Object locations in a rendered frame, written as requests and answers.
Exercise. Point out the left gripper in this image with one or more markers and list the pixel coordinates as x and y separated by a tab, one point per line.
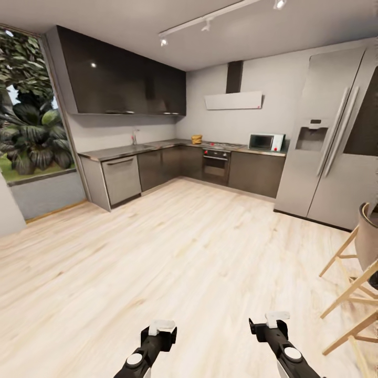
162	341

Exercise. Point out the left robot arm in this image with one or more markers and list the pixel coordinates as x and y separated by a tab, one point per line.
139	363

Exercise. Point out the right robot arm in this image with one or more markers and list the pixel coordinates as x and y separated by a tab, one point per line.
290	361

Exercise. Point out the cabinet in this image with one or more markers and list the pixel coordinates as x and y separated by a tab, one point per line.
165	89
96	77

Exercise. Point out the microwave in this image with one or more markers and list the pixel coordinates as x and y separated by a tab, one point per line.
266	141

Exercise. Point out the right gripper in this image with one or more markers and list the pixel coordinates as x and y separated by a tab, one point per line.
266	334

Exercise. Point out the popcorn bag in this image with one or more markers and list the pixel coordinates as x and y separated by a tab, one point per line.
197	139

